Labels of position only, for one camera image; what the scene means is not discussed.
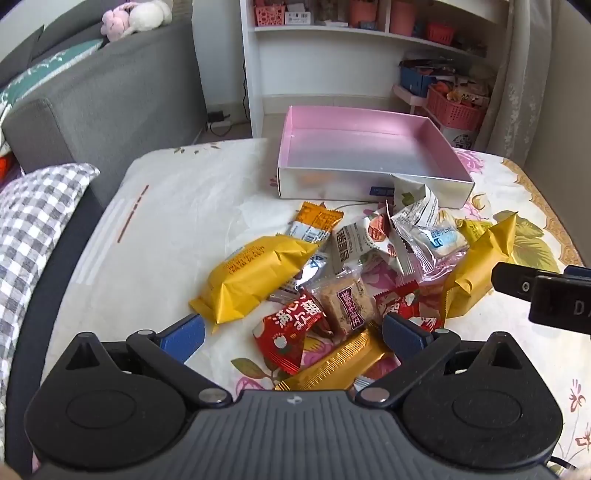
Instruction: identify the large pink basket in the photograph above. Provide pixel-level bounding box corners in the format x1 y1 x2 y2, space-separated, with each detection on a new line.
425 85 491 131

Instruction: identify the white plush toy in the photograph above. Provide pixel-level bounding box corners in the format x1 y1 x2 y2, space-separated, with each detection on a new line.
127 0 173 34

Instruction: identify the colourful printed box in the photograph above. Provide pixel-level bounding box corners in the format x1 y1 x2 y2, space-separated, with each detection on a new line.
455 82 491 110

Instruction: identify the black power cable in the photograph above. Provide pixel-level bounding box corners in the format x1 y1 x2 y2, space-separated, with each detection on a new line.
203 59 253 137

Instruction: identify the small red basket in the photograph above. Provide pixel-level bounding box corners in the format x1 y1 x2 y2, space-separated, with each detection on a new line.
425 22 456 46

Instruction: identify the dark grey cushion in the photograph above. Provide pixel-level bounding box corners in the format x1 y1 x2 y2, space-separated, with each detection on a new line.
0 25 45 89

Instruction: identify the grey checkered pillow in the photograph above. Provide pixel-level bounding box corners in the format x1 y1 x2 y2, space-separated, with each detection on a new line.
0 162 101 418

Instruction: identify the beige nut snack packet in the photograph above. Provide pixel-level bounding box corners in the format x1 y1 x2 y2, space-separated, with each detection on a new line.
330 215 402 278

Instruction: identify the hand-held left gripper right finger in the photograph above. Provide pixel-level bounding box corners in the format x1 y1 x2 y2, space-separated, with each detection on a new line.
355 314 524 409

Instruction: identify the pink lattice basket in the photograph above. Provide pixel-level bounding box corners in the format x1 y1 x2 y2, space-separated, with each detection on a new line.
254 4 284 27

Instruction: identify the pink plastic pot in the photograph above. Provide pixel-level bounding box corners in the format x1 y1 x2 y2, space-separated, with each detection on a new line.
348 0 380 28
389 0 417 38

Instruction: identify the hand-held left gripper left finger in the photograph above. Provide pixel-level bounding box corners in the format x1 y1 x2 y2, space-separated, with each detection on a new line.
64 313 232 409

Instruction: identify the grey sofa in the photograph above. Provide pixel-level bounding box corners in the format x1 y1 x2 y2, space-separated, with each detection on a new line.
0 18 208 217

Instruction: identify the blue storage box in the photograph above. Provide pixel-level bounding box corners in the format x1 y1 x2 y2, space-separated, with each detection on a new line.
399 65 440 96

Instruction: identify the teal patterned cushion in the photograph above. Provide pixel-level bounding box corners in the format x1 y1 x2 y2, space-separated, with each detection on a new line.
0 39 105 121

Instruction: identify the pink plush toy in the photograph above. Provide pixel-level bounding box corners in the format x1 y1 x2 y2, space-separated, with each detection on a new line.
100 2 140 41

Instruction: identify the clear packet with brown pastry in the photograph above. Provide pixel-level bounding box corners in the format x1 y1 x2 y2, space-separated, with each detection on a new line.
307 271 382 343

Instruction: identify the white lace curtain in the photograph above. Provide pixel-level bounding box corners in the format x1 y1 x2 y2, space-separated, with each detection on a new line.
487 0 562 154

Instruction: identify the clear packet with white pastry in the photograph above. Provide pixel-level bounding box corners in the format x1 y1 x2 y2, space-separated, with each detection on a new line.
392 217 468 278

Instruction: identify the yellow pastry packet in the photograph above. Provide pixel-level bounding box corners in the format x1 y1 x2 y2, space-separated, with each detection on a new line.
441 211 518 320
188 234 320 336
455 219 495 247

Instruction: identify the red candy packet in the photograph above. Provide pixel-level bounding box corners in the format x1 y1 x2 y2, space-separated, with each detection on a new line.
373 281 445 334
252 295 327 376

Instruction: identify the white shelf unit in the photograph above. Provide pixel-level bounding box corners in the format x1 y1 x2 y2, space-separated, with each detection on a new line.
239 0 514 139

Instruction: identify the white patterned storage box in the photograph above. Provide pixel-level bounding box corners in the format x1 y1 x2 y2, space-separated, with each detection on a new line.
443 126 481 151

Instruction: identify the pink cardboard box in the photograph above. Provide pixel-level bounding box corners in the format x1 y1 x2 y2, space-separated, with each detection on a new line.
276 105 476 210

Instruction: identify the gold bar snack packet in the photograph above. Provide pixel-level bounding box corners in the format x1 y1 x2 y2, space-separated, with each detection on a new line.
273 329 399 393

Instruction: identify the clear plastic container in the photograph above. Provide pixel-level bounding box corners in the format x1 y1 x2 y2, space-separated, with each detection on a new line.
314 0 350 25

